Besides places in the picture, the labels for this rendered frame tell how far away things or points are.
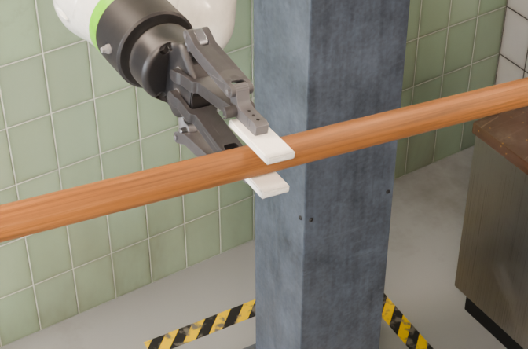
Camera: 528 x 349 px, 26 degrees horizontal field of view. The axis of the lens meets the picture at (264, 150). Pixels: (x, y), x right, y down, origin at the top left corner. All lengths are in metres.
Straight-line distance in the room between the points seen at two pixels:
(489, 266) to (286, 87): 0.80
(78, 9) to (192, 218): 1.61
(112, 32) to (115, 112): 1.33
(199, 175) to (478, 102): 0.33
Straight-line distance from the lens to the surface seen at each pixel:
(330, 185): 2.12
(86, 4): 1.25
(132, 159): 2.62
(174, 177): 1.00
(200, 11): 1.34
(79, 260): 2.73
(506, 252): 2.55
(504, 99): 1.22
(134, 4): 1.21
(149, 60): 1.16
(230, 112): 1.06
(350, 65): 1.98
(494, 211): 2.53
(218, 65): 1.09
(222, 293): 2.86
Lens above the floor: 2.01
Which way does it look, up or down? 38 degrees down
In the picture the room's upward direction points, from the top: straight up
